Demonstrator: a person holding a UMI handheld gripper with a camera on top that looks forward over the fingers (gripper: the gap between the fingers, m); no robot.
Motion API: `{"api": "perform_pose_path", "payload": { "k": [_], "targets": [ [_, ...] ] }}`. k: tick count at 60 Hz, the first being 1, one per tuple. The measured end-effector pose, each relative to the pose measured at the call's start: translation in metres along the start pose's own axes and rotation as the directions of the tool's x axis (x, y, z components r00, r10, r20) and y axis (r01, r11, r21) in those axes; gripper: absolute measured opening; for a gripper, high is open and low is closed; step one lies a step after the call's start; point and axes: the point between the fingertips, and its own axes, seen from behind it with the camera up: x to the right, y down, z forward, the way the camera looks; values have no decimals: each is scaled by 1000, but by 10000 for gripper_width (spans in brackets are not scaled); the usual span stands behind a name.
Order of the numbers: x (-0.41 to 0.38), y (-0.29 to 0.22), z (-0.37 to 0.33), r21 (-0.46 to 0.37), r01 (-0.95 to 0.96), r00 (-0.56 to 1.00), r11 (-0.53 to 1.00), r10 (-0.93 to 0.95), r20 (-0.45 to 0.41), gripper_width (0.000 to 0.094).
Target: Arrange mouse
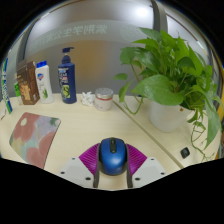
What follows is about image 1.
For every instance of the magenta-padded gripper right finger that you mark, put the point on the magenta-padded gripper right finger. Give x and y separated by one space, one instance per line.
136 160

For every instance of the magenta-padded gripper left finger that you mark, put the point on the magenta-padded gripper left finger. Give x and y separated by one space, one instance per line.
89 159

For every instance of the blue and black computer mouse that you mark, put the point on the blue and black computer mouse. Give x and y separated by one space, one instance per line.
112 157

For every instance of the floral pink green mouse pad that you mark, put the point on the floral pink green mouse pad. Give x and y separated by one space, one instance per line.
33 140

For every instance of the crumpled white tissue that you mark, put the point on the crumpled white tissue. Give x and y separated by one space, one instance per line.
88 99

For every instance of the small white jar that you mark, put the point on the small white jar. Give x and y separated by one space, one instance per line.
103 101

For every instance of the dark blue pump bottle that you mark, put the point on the dark blue pump bottle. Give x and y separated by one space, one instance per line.
67 81

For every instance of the white bottle with blue cap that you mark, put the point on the white bottle with blue cap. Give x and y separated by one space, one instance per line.
44 85

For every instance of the green plant in white pot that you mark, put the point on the green plant in white pot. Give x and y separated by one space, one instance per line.
166 76

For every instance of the brown cardboard box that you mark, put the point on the brown cardboard box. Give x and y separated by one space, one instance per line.
28 85

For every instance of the small white packet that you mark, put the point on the small white packet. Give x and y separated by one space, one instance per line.
3 114

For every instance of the clear bottle with green label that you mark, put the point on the clear bottle with green label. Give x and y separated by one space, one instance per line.
17 90

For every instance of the white green blue shuttlecock tube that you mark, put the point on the white green blue shuttlecock tube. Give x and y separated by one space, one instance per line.
5 88

